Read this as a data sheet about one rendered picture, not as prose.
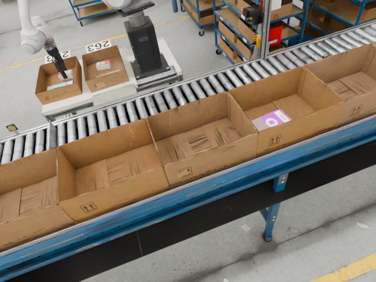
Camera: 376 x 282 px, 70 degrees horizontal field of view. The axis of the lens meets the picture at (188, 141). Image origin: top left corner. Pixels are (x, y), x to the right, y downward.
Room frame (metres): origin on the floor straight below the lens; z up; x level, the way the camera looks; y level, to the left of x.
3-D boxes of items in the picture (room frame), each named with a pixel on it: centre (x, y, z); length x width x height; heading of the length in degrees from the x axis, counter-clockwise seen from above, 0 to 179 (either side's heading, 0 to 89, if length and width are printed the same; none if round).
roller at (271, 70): (1.36, -0.67, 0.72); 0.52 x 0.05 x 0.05; 10
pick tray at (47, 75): (1.77, 0.83, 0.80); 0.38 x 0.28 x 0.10; 8
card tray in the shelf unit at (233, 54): (2.81, -0.79, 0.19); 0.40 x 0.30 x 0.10; 9
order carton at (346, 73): (0.92, -0.82, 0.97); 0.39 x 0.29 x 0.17; 100
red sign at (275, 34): (1.67, -0.70, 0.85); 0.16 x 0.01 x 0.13; 100
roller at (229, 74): (1.31, -0.41, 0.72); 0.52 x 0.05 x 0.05; 10
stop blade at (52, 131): (1.09, 0.77, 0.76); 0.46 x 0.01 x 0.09; 10
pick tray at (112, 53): (1.81, 0.50, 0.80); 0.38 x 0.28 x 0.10; 11
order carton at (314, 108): (0.85, -0.44, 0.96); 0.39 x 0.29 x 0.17; 100
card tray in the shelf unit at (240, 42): (2.34, -0.88, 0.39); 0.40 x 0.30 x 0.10; 11
